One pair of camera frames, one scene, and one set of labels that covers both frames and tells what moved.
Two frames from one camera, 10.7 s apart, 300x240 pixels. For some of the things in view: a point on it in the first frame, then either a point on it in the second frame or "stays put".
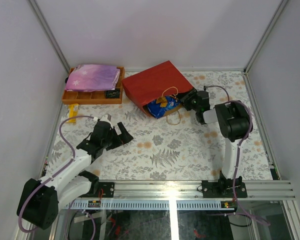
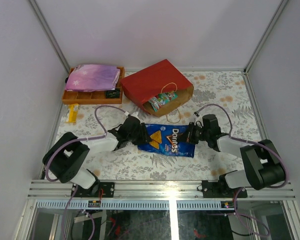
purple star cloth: x=89 y=77 stays put
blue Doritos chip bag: x=157 y=108 to x=164 y=140
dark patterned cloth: x=113 y=94 stays put
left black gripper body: x=115 y=138 to x=142 y=132
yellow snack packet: x=73 y=112 stays put
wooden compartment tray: x=95 y=97 stays put
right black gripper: x=191 y=94 to x=189 y=138
